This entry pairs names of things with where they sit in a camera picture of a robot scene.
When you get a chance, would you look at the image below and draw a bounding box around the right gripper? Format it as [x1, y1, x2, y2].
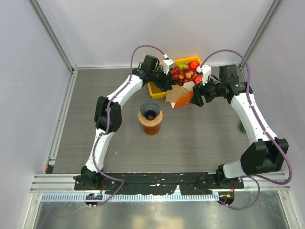
[191, 73, 225, 107]

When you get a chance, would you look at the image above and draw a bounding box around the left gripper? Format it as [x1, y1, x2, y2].
[150, 67, 173, 92]

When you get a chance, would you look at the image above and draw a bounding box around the orange coffee filter box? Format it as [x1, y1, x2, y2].
[170, 82, 195, 108]

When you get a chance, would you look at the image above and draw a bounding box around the blue plastic dripper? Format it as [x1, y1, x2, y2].
[140, 102, 161, 120]

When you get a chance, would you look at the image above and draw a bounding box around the wooden ring collar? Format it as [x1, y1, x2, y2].
[138, 111, 163, 128]

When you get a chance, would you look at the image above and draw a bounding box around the orange glass carafe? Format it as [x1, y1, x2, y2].
[143, 125, 160, 135]

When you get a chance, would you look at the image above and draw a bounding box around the brown paper coffee filter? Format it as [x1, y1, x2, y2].
[165, 85, 189, 103]

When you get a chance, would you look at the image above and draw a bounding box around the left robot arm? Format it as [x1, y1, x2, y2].
[74, 55, 175, 190]

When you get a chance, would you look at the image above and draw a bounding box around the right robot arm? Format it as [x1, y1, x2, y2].
[191, 65, 289, 188]

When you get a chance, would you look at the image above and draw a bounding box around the dark grape bunch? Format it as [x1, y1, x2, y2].
[172, 80, 183, 86]

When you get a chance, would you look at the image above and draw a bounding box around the yellow plastic tray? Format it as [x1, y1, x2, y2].
[148, 56, 202, 99]

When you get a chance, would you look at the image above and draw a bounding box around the red apple front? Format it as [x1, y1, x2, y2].
[193, 75, 203, 85]

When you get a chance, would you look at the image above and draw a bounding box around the red apple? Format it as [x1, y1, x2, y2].
[188, 61, 200, 71]
[193, 75, 203, 85]

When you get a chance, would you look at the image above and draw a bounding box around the green apple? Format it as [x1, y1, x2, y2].
[177, 63, 187, 70]

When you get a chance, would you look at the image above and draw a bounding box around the red apple back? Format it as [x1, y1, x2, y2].
[188, 61, 200, 71]

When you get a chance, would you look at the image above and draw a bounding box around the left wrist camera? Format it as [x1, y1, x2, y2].
[162, 54, 175, 74]

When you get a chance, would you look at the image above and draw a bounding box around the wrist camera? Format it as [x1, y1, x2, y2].
[162, 54, 175, 74]
[196, 64, 212, 85]

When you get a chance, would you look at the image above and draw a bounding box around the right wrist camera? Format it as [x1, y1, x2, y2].
[196, 64, 212, 85]

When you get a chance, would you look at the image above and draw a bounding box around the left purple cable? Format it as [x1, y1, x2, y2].
[90, 44, 167, 207]

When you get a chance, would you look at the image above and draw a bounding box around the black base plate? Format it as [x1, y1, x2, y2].
[73, 172, 244, 196]

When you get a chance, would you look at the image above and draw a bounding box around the white cable duct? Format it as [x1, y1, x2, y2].
[41, 192, 219, 202]

